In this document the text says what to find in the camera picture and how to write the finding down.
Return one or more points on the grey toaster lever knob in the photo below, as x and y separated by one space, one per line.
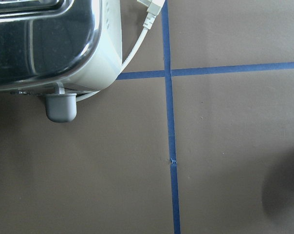
61 108

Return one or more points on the vertical blue tape strip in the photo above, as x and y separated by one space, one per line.
170 121

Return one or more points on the white and chrome toaster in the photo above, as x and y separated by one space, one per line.
73 43

